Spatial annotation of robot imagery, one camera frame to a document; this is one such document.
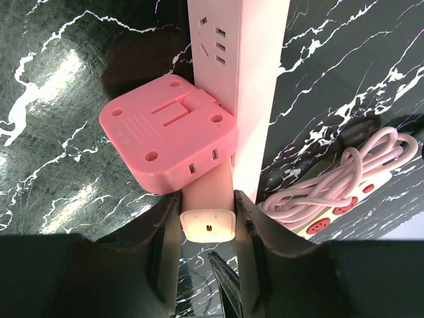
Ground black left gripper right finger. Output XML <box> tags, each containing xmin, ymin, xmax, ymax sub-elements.
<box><xmin>235</xmin><ymin>191</ymin><xmax>423</xmax><ymax>317</ymax></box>

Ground pink power cord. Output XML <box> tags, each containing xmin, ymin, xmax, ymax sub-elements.
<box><xmin>256</xmin><ymin>127</ymin><xmax>420</xmax><ymax>229</ymax></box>

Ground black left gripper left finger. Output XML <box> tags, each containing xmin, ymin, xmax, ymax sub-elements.
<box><xmin>1</xmin><ymin>192</ymin><xmax>182</xmax><ymax>317</ymax></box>

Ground pink white plug adapter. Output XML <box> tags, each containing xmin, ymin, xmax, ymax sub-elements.
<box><xmin>99</xmin><ymin>75</ymin><xmax>238</xmax><ymax>194</ymax></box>

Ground cream power strip red sockets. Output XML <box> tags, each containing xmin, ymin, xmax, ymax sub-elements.
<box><xmin>291</xmin><ymin>168</ymin><xmax>395</xmax><ymax>240</ymax></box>

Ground pink power strip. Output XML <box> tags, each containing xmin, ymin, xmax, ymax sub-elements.
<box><xmin>180</xmin><ymin>0</ymin><xmax>290</xmax><ymax>243</ymax></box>

